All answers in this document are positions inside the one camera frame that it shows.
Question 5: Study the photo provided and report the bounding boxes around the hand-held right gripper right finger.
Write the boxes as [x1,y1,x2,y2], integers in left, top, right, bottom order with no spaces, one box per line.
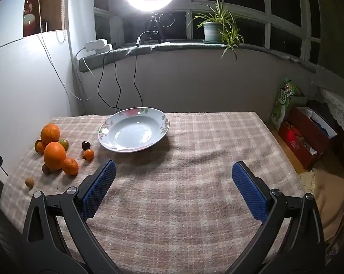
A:
[226,161,326,274]

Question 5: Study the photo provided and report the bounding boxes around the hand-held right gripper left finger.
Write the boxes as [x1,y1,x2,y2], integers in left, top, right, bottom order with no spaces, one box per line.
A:
[21,160,124,274]

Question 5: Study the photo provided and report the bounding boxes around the mandarin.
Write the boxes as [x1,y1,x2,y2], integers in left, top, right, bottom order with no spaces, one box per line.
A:
[62,158,79,176]

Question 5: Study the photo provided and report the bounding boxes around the large smooth orange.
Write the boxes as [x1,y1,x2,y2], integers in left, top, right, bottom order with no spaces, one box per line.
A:
[43,142,67,171]

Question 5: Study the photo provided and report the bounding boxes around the floral rimmed white plate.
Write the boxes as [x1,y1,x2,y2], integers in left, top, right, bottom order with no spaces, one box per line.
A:
[98,107,170,153]

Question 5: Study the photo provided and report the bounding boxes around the large bumpy orange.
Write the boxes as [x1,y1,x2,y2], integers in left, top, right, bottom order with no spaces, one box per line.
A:
[40,124,61,145]

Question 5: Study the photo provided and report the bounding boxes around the red cardboard box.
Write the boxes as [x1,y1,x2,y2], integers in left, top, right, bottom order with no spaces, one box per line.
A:
[278,105,338,170]

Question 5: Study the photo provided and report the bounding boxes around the checked beige tablecloth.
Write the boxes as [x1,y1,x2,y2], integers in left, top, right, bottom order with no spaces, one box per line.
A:
[0,111,306,274]

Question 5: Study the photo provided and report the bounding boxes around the beige cushion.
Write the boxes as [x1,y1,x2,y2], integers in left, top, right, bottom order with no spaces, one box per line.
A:
[299,167,344,244]

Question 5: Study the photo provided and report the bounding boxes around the green printed bag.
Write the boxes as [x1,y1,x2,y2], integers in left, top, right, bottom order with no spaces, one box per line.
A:
[271,77,300,129]

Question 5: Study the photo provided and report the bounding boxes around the white lace cloth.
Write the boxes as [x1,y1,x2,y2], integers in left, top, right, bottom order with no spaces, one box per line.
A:
[320,87,344,144]

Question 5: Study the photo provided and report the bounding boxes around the white cabinet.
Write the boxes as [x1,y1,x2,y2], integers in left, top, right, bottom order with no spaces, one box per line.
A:
[0,30,86,177]

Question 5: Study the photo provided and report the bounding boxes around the white power strip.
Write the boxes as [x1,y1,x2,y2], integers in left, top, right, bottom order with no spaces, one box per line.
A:
[85,38,113,54]

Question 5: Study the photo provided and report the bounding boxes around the grey-green sill cloth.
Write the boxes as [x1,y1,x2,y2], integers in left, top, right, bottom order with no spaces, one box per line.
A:
[78,42,318,74]

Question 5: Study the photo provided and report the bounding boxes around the potted spider plant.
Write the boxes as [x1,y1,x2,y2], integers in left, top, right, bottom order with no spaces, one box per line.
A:
[186,0,245,60]

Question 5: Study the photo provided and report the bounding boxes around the black tripod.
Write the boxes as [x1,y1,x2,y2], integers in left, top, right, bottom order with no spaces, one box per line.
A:
[147,11,164,44]

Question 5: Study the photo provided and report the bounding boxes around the red decorated jar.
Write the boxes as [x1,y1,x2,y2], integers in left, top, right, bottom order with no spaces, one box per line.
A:
[23,0,37,37]

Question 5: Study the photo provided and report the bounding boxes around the black cable with controller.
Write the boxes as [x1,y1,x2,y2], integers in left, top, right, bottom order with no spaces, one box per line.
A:
[133,30,158,108]

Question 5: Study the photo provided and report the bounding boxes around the short white cable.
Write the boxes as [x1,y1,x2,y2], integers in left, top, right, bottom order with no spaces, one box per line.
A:
[74,46,96,76]

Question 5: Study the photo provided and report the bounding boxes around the long white cable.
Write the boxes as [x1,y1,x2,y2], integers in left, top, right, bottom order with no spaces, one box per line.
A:
[36,0,92,101]

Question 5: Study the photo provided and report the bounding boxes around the white window frame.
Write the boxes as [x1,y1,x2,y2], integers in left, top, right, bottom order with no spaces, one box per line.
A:
[94,0,322,64]

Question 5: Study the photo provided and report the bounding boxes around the white bead cord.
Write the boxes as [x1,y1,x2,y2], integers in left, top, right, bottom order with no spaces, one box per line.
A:
[56,0,69,44]

